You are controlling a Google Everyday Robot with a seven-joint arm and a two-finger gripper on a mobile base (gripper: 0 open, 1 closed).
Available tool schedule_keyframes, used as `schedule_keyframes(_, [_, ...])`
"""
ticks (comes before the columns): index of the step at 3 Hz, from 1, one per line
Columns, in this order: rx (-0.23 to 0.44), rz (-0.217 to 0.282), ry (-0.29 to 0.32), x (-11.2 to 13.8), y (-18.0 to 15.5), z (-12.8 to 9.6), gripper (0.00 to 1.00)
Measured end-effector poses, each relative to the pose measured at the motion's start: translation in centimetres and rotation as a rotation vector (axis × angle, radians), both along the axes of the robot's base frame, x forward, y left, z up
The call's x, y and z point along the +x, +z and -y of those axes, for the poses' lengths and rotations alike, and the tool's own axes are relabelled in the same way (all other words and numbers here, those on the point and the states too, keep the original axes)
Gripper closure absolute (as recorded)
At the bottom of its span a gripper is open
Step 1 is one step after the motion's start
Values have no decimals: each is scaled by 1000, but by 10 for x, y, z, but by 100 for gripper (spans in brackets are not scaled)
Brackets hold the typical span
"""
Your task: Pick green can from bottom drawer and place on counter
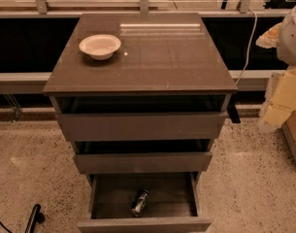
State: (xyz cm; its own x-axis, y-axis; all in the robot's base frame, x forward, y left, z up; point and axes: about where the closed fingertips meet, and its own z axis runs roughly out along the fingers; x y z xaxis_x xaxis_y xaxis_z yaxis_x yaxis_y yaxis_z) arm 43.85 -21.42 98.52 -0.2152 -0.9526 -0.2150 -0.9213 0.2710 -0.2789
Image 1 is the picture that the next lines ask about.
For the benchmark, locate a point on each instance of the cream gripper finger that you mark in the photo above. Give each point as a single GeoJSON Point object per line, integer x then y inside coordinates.
{"type": "Point", "coordinates": [270, 38]}
{"type": "Point", "coordinates": [280, 100]}

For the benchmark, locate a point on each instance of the metal railing frame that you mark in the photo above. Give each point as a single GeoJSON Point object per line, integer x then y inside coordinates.
{"type": "Point", "coordinates": [32, 33]}

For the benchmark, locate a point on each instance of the white bowl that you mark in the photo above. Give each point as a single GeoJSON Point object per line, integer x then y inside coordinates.
{"type": "Point", "coordinates": [100, 47]}

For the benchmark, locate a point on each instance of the green soda can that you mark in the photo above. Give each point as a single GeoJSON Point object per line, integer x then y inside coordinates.
{"type": "Point", "coordinates": [140, 202]}

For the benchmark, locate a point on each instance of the grey top drawer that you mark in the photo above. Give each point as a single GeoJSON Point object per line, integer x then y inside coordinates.
{"type": "Point", "coordinates": [92, 117]}

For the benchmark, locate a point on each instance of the grey drawer cabinet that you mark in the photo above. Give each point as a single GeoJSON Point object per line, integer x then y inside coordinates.
{"type": "Point", "coordinates": [159, 54]}

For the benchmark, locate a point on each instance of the grey middle drawer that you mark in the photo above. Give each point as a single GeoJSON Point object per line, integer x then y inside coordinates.
{"type": "Point", "coordinates": [165, 156]}

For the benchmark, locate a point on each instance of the grey open bottom drawer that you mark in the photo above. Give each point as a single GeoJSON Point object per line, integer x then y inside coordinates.
{"type": "Point", "coordinates": [172, 205]}

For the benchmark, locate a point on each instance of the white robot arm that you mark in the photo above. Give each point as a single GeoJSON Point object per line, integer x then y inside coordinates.
{"type": "Point", "coordinates": [286, 48]}

